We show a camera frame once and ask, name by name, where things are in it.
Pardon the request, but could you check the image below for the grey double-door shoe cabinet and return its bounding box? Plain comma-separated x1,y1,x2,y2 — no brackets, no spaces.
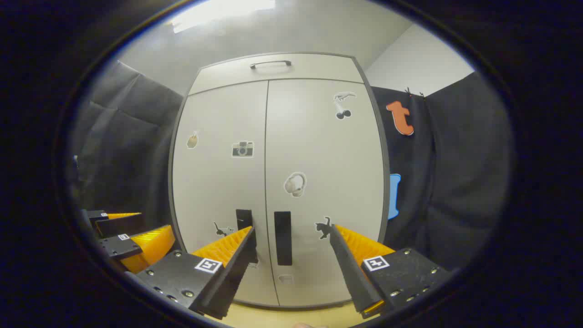
168,51,391,311

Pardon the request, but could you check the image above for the grey cabinet drawer front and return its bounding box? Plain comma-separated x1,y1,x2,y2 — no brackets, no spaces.
188,54,365,96

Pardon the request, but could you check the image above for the black door handle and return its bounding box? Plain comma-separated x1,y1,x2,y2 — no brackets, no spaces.
235,209,258,265
274,211,292,266

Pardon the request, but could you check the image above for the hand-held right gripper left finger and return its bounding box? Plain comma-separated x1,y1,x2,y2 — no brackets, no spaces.
136,225,256,320

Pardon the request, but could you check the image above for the grey cabinet door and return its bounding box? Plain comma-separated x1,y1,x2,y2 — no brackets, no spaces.
172,80,279,307
265,78,387,308

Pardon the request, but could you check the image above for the black backdrop cloth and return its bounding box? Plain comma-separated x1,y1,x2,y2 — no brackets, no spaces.
68,59,185,256
370,71,515,274

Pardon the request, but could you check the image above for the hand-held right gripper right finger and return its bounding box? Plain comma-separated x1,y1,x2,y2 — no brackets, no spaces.
329,223,452,319

